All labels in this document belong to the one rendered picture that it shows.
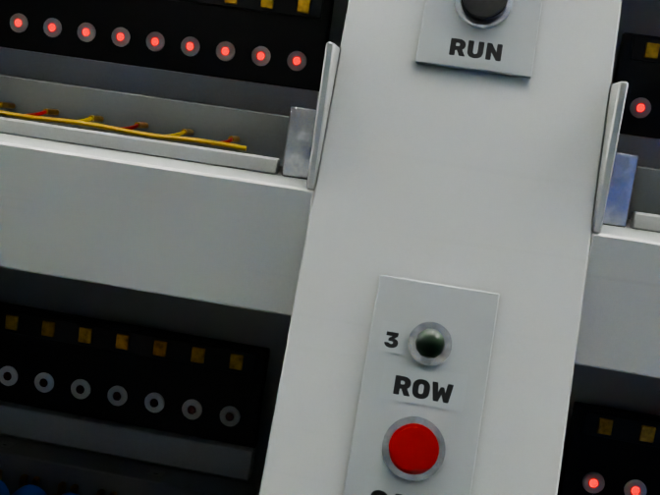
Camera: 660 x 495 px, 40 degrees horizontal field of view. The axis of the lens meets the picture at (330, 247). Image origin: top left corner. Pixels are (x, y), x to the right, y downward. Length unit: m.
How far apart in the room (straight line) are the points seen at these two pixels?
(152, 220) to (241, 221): 0.03
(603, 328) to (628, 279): 0.02
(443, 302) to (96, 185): 0.13
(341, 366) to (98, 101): 0.18
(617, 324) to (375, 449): 0.09
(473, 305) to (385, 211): 0.04
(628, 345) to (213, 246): 0.15
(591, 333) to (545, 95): 0.08
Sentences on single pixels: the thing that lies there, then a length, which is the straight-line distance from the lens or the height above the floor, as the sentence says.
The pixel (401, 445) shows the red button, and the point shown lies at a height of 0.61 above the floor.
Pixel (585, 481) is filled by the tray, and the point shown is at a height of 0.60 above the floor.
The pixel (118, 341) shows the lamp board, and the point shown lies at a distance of 0.48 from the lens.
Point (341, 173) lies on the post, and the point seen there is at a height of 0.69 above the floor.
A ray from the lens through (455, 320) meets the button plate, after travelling 0.30.
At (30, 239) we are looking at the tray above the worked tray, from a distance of 0.34.
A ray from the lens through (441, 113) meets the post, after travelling 0.31.
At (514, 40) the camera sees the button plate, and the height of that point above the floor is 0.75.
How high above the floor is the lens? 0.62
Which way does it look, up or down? 9 degrees up
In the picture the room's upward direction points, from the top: 10 degrees clockwise
